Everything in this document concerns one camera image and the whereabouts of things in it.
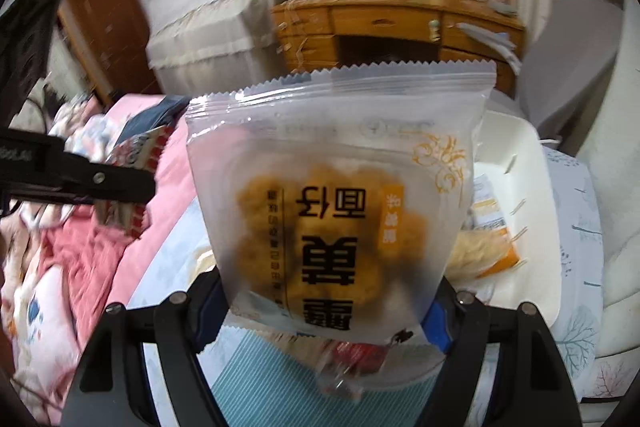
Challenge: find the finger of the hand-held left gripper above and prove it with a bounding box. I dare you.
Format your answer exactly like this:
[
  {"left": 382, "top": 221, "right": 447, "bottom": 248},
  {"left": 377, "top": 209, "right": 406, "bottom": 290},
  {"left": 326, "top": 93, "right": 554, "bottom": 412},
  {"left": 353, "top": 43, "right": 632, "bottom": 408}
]
[{"left": 62, "top": 151, "right": 157, "bottom": 208}]

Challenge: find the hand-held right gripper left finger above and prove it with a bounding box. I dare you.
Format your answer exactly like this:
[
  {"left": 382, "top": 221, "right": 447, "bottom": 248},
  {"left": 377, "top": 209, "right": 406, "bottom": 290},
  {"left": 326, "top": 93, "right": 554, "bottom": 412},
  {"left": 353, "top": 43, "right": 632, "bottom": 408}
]
[{"left": 60, "top": 269, "right": 231, "bottom": 427}]

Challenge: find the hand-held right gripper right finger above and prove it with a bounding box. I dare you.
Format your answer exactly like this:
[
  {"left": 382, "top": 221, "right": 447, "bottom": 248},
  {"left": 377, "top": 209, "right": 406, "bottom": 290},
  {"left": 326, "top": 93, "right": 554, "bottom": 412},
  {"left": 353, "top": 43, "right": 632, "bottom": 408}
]
[{"left": 420, "top": 279, "right": 583, "bottom": 427}]

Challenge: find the red white striped snack packet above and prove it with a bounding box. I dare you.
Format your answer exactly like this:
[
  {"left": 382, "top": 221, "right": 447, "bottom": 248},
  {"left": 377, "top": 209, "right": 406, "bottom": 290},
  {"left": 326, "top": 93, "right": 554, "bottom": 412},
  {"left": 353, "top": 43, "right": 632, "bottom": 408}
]
[{"left": 102, "top": 124, "right": 176, "bottom": 240}]

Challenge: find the frosted pastry snack packet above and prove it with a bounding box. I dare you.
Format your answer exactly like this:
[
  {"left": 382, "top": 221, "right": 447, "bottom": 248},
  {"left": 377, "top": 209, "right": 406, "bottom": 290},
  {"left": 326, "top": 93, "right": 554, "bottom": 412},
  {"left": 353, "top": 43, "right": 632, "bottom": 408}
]
[{"left": 185, "top": 59, "right": 497, "bottom": 348}]

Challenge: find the white plastic tray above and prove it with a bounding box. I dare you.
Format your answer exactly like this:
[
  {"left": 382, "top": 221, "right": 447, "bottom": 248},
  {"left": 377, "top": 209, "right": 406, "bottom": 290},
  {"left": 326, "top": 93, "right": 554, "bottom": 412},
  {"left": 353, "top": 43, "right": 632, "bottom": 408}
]
[{"left": 450, "top": 104, "right": 563, "bottom": 333}]

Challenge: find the pink blanket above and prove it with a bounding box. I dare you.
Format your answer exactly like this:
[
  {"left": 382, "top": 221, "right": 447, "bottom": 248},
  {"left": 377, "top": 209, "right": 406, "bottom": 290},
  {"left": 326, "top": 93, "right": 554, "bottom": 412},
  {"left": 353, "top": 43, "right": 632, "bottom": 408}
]
[{"left": 0, "top": 94, "right": 201, "bottom": 388}]

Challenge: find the blue cloth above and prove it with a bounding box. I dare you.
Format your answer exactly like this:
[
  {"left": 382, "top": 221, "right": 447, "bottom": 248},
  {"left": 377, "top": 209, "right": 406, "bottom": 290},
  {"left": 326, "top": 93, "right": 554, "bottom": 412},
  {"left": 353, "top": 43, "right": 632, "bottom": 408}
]
[{"left": 122, "top": 96, "right": 193, "bottom": 142}]

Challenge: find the teal striped mat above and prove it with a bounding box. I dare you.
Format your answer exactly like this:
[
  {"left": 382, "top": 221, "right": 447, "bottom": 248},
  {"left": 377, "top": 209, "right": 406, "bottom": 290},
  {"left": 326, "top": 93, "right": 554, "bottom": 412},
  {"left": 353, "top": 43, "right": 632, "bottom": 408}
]
[{"left": 210, "top": 332, "right": 441, "bottom": 427}]

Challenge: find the brown wooden door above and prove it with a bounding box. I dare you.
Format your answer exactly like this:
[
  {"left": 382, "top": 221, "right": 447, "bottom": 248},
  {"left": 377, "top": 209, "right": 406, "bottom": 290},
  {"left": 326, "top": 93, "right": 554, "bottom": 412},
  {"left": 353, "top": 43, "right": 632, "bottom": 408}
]
[{"left": 65, "top": 0, "right": 161, "bottom": 108}]

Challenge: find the orange snack packet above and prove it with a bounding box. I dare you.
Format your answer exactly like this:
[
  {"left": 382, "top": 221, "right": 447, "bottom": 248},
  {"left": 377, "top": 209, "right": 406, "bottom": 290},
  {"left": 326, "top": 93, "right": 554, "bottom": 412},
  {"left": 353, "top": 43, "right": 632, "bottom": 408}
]
[{"left": 470, "top": 174, "right": 523, "bottom": 280}]

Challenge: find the lace covered cabinet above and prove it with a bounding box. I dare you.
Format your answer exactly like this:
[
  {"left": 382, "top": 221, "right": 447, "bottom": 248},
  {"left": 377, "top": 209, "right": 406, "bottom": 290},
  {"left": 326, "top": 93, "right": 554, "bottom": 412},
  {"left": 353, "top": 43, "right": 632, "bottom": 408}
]
[{"left": 146, "top": 0, "right": 288, "bottom": 98}]

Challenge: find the white leaf print quilt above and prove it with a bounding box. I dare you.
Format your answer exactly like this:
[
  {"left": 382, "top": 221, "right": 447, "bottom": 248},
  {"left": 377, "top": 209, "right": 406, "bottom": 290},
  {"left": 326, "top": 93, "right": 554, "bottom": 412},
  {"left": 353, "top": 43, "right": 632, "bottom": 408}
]
[{"left": 510, "top": 0, "right": 640, "bottom": 408}]

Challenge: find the grey office chair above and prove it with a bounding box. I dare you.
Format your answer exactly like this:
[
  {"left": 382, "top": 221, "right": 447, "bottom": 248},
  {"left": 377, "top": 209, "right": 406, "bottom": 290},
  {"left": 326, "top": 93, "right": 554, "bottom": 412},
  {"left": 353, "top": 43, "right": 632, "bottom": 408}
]
[{"left": 457, "top": 0, "right": 623, "bottom": 142}]

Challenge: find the wooden desk with hutch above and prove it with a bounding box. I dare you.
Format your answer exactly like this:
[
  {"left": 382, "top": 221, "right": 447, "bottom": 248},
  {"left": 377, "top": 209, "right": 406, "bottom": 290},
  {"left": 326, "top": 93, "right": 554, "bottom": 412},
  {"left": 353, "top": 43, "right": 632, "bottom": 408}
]
[{"left": 270, "top": 0, "right": 528, "bottom": 98}]

